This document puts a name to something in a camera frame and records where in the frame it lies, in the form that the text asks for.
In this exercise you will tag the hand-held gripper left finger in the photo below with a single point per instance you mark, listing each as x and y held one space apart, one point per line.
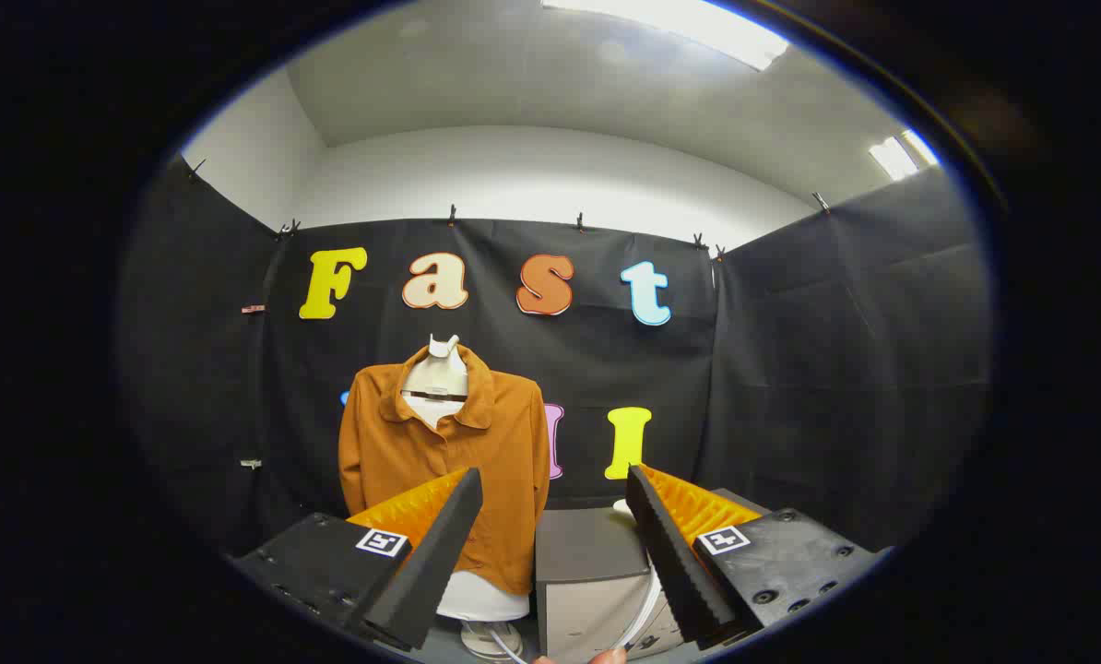
426 572

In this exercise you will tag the brown button shirt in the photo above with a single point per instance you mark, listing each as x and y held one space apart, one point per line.
403 443

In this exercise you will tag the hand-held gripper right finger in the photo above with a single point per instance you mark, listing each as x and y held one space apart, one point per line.
675 563

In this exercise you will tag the black backdrop cloth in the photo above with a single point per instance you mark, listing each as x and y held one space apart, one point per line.
790 369

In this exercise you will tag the grey cabinet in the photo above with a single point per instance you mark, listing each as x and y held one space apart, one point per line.
587 544

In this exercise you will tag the small ceiling light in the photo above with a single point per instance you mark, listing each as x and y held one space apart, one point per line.
901 155

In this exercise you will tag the white mannequin torso stand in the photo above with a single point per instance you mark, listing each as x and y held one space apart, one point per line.
435 378

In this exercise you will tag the long ceiling light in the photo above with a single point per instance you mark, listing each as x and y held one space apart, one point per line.
689 23

